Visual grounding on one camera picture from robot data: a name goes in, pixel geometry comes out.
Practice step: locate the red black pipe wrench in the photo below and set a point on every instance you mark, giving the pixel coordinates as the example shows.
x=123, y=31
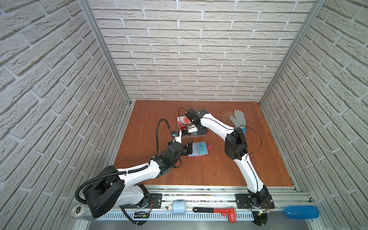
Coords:
x=226, y=212

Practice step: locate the clear acrylic card display stand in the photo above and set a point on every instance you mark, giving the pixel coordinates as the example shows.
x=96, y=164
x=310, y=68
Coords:
x=201, y=132

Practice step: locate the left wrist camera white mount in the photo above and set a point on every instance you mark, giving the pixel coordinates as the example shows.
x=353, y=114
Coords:
x=177, y=136

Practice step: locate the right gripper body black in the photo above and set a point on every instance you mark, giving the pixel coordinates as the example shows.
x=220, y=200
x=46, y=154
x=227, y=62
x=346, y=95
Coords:
x=201, y=130

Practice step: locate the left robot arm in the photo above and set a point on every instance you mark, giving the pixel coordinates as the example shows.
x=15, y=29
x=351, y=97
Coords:
x=118, y=187

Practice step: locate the red white patterned card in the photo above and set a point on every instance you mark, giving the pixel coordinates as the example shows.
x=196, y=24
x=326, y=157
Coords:
x=183, y=121

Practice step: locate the silver drink can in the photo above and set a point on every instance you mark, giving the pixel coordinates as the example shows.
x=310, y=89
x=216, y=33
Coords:
x=82, y=211

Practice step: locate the aluminium rail frame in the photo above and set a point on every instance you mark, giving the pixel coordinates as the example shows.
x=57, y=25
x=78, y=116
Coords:
x=222, y=197

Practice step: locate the grey work glove blue cuff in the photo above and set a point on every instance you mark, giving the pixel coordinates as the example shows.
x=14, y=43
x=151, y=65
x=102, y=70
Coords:
x=239, y=121

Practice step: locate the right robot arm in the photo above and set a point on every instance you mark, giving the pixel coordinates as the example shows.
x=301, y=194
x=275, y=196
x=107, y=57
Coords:
x=236, y=148

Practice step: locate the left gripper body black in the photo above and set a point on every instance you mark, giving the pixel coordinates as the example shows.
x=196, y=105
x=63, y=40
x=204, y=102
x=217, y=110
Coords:
x=186, y=150

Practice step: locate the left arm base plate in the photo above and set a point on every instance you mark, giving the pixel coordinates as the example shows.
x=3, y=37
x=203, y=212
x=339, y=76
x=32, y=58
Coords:
x=154, y=200

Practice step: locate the blue plastic case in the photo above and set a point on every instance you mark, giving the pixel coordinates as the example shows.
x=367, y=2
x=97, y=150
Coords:
x=302, y=212

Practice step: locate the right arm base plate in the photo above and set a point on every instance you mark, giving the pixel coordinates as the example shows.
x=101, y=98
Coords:
x=247, y=201

